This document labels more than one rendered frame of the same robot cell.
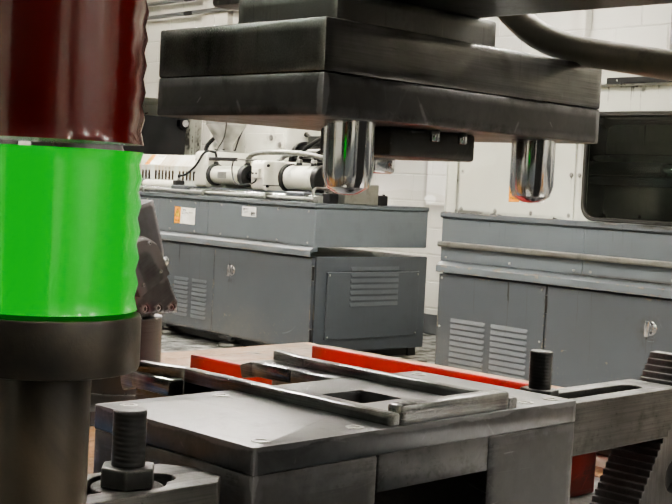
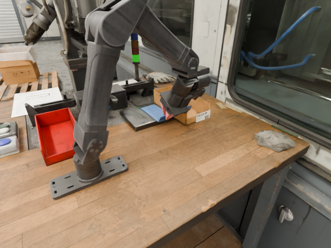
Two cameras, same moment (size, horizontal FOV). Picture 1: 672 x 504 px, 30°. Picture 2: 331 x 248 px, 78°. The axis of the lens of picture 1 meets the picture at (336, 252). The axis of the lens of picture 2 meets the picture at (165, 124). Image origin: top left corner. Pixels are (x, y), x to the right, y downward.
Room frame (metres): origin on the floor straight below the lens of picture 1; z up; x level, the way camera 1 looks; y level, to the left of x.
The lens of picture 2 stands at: (1.30, 0.45, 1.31)
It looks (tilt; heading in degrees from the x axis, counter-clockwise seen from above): 31 degrees down; 193
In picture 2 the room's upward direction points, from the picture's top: straight up
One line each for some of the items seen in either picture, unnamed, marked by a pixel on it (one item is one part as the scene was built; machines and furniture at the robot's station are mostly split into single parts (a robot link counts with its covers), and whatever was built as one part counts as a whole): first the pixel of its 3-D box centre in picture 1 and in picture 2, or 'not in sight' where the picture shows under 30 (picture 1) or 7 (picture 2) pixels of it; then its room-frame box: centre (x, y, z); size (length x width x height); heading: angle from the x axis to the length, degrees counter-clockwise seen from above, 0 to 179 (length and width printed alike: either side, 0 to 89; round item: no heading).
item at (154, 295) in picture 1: (115, 275); (86, 144); (0.93, 0.16, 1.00); 0.09 x 0.06 x 0.06; 50
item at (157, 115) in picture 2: not in sight; (157, 110); (0.58, 0.26, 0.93); 0.15 x 0.07 x 0.03; 48
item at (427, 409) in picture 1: (449, 429); not in sight; (0.53, -0.05, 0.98); 0.07 x 0.01 x 0.03; 135
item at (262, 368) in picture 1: (302, 376); not in sight; (0.65, 0.01, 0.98); 0.07 x 0.02 x 0.01; 45
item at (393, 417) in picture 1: (282, 417); not in sight; (0.54, 0.02, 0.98); 0.13 x 0.01 x 0.03; 45
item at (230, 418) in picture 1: (350, 412); (99, 92); (0.55, -0.01, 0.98); 0.20 x 0.10 x 0.01; 135
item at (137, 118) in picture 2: not in sight; (146, 115); (0.58, 0.21, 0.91); 0.17 x 0.16 x 0.02; 135
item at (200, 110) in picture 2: not in sight; (180, 103); (0.48, 0.34, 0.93); 0.25 x 0.13 x 0.08; 45
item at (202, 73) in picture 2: not in sight; (192, 72); (0.65, 0.39, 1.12); 0.12 x 0.09 x 0.12; 140
